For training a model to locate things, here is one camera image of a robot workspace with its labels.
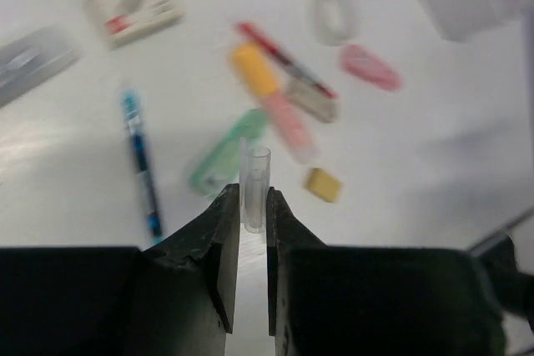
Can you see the clear plastic pen cap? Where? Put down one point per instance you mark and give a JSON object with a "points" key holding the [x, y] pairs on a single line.
{"points": [[254, 184]]}

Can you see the white eraser in sleeve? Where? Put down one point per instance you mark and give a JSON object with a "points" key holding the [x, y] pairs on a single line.
{"points": [[310, 99]]}

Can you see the yellow eraser block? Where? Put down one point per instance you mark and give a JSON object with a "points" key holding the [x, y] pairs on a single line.
{"points": [[323, 185]]}

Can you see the white staples box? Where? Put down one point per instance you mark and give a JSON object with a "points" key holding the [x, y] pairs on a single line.
{"points": [[121, 22]]}

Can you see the yellow pink highlighter marker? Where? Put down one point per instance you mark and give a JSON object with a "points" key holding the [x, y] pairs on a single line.
{"points": [[261, 82]]}

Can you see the orange grey highlighter marker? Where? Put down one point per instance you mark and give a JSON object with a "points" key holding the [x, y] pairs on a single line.
{"points": [[33, 59]]}

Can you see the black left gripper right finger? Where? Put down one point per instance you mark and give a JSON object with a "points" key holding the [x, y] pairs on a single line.
{"points": [[331, 300]]}

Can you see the blue gel pen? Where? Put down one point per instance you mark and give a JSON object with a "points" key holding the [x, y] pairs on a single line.
{"points": [[140, 154]]}

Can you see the clear adhesive tape roll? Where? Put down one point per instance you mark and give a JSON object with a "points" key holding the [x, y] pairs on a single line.
{"points": [[334, 22]]}

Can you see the pink correction tape dispenser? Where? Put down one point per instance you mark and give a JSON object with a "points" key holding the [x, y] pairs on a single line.
{"points": [[365, 65]]}

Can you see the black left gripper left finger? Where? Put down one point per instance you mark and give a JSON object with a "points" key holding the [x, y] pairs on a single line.
{"points": [[175, 298]]}

